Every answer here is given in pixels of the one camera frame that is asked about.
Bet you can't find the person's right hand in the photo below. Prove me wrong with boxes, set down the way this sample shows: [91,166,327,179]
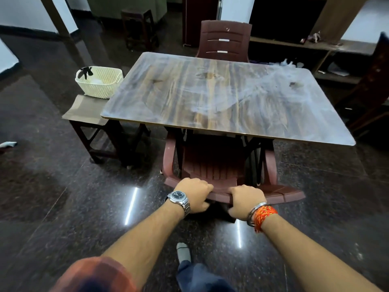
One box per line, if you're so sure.
[228,185,267,221]

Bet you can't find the person's left hand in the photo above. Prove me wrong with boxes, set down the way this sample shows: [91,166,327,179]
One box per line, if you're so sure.
[173,178,214,214]

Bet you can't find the maroon plastic chair green label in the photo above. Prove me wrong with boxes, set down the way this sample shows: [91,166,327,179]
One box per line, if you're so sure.
[161,127,306,206]

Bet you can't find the grey woven placemat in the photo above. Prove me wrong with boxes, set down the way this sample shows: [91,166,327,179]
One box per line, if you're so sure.
[62,94,111,127]

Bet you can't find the maroon plastic chair white marks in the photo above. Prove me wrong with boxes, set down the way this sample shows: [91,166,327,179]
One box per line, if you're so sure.
[196,20,253,63]

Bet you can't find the person's left forearm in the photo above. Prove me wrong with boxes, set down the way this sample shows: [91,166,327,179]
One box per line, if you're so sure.
[102,200,186,291]

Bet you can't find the person's right forearm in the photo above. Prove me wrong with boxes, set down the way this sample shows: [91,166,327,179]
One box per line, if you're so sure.
[261,214,382,292]

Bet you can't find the silver bangle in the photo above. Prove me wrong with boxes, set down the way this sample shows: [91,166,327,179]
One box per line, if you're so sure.
[246,202,269,228]

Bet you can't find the silver wristwatch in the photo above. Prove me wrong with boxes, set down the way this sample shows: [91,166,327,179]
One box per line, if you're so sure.
[165,190,191,217]

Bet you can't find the white sock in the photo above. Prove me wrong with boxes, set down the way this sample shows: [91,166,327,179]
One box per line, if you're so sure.
[176,242,192,265]

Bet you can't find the blue jeans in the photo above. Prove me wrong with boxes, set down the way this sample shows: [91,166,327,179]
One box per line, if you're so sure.
[175,260,236,292]

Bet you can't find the dark wooden stool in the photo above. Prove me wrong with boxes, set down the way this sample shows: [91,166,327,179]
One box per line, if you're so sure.
[62,94,152,168]

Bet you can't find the orange plaid shirt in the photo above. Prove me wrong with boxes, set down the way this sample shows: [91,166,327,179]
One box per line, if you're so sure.
[50,256,139,292]

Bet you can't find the white plastic bottle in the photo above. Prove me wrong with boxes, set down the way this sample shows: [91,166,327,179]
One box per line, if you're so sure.
[272,58,295,68]

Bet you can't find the cream plastic basket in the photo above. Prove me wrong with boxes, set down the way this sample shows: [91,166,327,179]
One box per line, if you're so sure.
[75,66,124,99]

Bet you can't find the white paper sheet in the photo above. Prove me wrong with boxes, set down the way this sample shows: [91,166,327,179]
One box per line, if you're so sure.
[327,62,351,77]

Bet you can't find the maroon refrigerator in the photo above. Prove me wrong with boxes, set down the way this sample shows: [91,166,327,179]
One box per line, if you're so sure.
[182,0,220,48]

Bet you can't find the wooden television unit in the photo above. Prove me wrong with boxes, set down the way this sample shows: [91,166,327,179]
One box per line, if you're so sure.
[249,0,389,86]

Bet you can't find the dark wooden side table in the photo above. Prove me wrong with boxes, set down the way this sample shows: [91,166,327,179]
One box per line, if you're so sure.
[121,8,159,52]

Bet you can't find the green sofa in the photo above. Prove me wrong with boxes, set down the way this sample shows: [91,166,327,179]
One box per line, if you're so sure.
[86,0,168,24]

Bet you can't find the orange thread bracelet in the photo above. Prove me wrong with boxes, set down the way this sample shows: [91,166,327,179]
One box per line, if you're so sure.
[254,205,278,233]

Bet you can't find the brown wooden post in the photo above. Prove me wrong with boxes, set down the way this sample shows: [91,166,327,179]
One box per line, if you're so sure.
[38,0,72,39]

